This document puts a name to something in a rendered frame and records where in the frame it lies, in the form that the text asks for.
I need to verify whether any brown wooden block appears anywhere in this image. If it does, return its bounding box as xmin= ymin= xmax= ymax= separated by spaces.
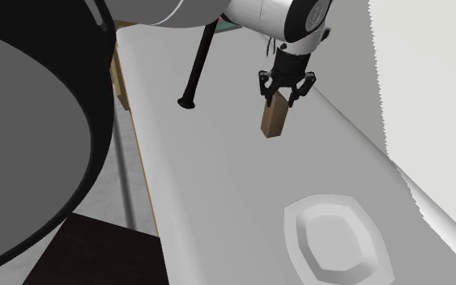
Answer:
xmin=260 ymin=91 xmax=291 ymax=139

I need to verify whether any white angular plate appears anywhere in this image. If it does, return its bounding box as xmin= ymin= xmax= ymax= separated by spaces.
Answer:
xmin=283 ymin=193 xmax=395 ymax=285

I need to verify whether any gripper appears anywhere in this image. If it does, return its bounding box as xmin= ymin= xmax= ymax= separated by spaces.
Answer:
xmin=258 ymin=48 xmax=317 ymax=108

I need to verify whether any teal flat object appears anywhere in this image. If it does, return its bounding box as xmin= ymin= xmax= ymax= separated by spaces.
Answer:
xmin=216 ymin=15 xmax=243 ymax=34

